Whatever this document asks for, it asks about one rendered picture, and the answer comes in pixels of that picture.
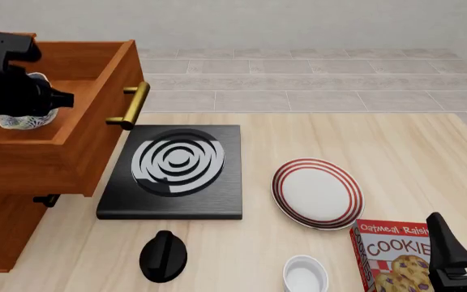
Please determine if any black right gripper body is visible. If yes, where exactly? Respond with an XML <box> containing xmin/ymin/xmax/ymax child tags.
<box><xmin>427</xmin><ymin>266</ymin><xmax>467</xmax><ymax>292</ymax></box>

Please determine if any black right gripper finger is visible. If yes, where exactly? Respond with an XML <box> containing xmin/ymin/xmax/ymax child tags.
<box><xmin>425</xmin><ymin>212</ymin><xmax>467</xmax><ymax>273</ymax></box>

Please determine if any patterned white blue bowl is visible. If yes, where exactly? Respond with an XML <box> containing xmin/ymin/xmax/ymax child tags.
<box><xmin>0</xmin><ymin>71</ymin><xmax>60</xmax><ymax>131</ymax></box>

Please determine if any white plate with red rings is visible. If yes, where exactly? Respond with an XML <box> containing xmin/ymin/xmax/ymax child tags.
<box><xmin>270</xmin><ymin>157</ymin><xmax>366</xmax><ymax>231</ymax></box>

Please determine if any flat black stove plate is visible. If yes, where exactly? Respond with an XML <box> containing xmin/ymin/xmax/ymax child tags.
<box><xmin>96</xmin><ymin>123</ymin><xmax>244</xmax><ymax>221</ymax></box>

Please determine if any wooden cabinet drawer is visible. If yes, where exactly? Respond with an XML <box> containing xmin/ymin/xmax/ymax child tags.
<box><xmin>0</xmin><ymin>39</ymin><xmax>146</xmax><ymax>199</ymax></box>

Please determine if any oatmeal raisin cookies box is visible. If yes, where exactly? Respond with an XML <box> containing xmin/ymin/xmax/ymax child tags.
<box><xmin>349</xmin><ymin>218</ymin><xmax>435</xmax><ymax>292</ymax></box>

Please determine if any white mug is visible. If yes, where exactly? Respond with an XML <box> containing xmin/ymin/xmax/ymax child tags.
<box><xmin>282</xmin><ymin>254</ymin><xmax>330</xmax><ymax>292</ymax></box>

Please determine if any round black stove knob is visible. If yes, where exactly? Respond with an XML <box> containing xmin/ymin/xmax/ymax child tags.
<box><xmin>138</xmin><ymin>230</ymin><xmax>189</xmax><ymax>285</ymax></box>

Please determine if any brass drawer handle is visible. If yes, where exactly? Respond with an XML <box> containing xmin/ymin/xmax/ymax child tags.
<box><xmin>105</xmin><ymin>80</ymin><xmax>152</xmax><ymax>131</ymax></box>

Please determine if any dark drawer handle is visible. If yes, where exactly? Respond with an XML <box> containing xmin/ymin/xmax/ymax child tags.
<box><xmin>32</xmin><ymin>193</ymin><xmax>62</xmax><ymax>209</ymax></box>

